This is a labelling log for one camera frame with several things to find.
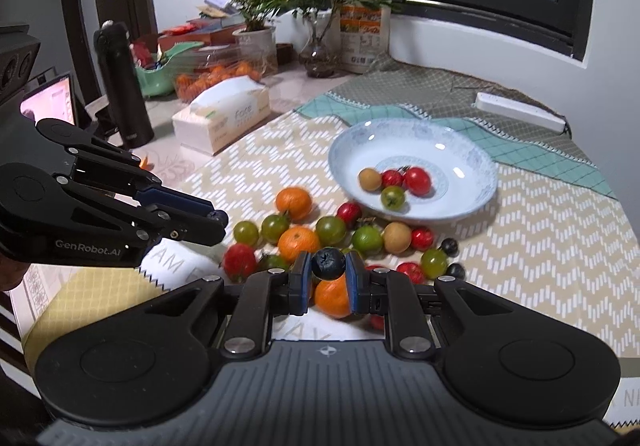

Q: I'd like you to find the orange mandarin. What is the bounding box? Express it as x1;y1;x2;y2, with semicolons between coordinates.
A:
314;275;352;319
278;226;321;263
276;186;314;222

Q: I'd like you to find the green lime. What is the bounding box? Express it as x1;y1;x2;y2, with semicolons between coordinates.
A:
352;225;384;256

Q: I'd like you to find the dark blueberry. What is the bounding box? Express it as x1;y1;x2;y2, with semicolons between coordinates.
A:
311;247;346;281

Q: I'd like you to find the large red tomato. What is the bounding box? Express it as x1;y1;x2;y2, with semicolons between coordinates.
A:
404;166;432;197

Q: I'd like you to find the brown longan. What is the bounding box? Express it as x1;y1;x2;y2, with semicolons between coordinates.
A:
358;168;382;192
383;222;411;255

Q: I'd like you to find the white tissue box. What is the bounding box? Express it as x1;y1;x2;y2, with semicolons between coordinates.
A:
171;76;271;154

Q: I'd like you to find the green cherry tomato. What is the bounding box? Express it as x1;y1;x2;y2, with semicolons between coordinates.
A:
381;185;406;212

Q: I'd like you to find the laptop screen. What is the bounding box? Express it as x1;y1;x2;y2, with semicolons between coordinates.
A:
20;73;76;124

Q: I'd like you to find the green ceramic dish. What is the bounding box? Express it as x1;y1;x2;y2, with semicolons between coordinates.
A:
136;42;204;98

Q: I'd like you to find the red cherry tomato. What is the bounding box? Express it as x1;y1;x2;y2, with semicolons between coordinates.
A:
381;170;404;188

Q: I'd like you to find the clear box of oranges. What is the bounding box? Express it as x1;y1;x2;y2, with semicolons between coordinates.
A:
174;45;278;104

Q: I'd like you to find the white blue patterned bowl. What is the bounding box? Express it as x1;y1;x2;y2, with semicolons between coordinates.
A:
328;119;498;224

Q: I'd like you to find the black thermos bottle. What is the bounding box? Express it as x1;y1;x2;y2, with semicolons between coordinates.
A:
93;20;154;149

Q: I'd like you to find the small potted plant white pot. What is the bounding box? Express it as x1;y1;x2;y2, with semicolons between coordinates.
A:
228;0;278;74

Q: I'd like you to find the stack of books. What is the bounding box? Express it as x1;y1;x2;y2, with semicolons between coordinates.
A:
153;0;244;52

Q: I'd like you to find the patterned tablecloth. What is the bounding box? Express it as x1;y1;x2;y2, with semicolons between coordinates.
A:
22;56;640;432

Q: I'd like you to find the white power strip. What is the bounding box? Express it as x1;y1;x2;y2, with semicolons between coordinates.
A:
474;92;568;133

